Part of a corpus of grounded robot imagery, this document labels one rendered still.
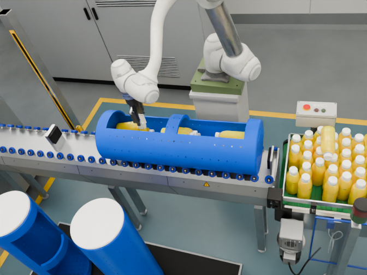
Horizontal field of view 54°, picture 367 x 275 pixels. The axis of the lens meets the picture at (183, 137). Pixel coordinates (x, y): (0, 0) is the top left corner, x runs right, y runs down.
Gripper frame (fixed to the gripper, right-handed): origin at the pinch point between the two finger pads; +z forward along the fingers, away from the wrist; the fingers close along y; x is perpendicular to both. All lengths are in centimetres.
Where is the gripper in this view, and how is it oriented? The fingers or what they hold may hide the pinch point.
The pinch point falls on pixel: (141, 121)
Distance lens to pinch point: 203.2
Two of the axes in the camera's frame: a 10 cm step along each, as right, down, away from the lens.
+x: 9.5, 0.9, -3.0
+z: 1.8, 6.5, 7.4
